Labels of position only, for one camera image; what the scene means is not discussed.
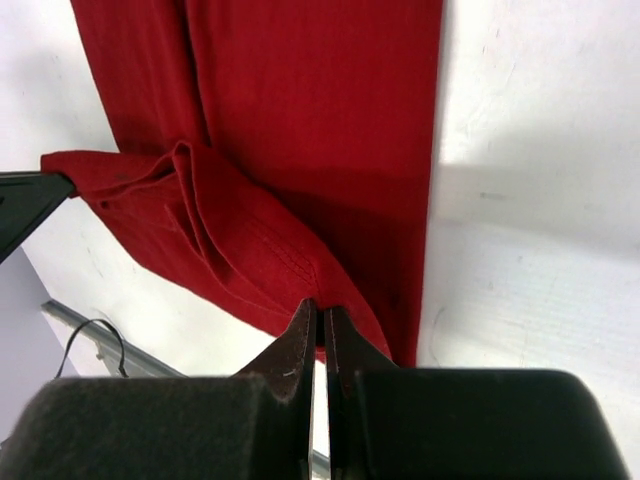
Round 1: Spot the aluminium table rail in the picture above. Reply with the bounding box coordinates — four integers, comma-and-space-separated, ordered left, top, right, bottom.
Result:
41, 300, 184, 378

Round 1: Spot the red t-shirt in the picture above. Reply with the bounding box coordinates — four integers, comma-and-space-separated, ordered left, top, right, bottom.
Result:
41, 1, 443, 367

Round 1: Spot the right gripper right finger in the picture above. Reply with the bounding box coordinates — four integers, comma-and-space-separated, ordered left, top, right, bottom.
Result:
323, 307, 628, 479

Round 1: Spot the thin black base wire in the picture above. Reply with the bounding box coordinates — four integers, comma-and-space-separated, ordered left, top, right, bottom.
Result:
54, 318, 129, 379

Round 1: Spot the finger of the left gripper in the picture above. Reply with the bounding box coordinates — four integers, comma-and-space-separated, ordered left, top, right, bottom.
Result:
0, 172, 75, 262

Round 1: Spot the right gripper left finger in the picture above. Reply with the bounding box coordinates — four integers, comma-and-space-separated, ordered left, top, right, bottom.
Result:
1, 299, 317, 479

